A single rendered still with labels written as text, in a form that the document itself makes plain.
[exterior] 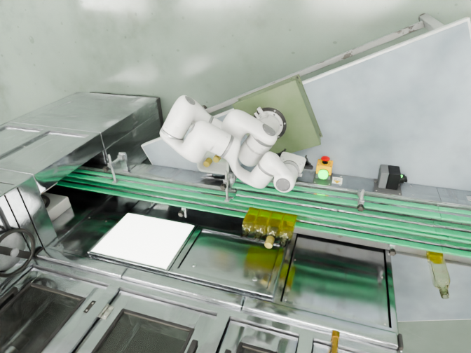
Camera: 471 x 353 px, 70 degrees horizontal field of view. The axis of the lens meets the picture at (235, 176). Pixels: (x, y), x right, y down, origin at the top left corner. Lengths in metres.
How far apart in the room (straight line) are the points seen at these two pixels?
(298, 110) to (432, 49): 0.53
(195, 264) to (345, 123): 0.91
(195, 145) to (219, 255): 0.66
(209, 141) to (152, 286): 0.73
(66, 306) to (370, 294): 1.26
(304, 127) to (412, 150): 0.48
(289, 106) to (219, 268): 0.77
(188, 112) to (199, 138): 0.11
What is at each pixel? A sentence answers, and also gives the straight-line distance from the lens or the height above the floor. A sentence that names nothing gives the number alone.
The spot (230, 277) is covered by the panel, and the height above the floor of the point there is 1.27.
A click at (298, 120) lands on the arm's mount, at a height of 0.84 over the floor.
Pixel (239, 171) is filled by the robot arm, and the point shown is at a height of 1.25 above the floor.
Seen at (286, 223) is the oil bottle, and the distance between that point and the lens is 1.53.
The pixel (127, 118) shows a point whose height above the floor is 0.48.
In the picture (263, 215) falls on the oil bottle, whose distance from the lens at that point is 1.57.
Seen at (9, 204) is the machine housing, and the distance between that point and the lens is 1.76.
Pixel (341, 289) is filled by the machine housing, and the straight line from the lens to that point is 1.55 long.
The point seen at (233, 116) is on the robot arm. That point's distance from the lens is 1.18.
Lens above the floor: 2.21
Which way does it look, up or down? 54 degrees down
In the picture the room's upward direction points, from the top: 148 degrees counter-clockwise
